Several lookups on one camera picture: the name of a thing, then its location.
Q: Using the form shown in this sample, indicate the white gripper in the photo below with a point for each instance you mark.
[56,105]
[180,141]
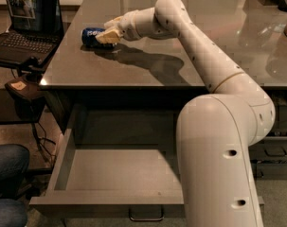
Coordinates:
[129,26]

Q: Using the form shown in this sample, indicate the blue pepsi can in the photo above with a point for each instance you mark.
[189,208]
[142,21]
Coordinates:
[88,37]

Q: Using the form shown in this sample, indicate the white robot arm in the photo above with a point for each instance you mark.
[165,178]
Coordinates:
[214,131]

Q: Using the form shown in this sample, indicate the open grey top drawer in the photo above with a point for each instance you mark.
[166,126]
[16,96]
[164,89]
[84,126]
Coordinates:
[110,161]

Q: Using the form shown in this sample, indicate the grey middle side drawer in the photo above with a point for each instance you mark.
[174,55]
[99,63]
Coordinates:
[270,148]

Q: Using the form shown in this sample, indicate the grey lower side drawer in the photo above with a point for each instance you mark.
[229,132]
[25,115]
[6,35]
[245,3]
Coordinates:
[270,171]

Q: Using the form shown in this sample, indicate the black laptop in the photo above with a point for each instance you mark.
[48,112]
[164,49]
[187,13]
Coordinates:
[35,32]

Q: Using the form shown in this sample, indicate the black laptop stand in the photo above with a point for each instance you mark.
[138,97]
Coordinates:
[28,99]

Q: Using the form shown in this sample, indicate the person leg in jeans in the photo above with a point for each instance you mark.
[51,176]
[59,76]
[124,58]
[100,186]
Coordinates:
[14,161]

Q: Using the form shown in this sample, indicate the metal drawer handle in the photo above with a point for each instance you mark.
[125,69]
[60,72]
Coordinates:
[146,213]

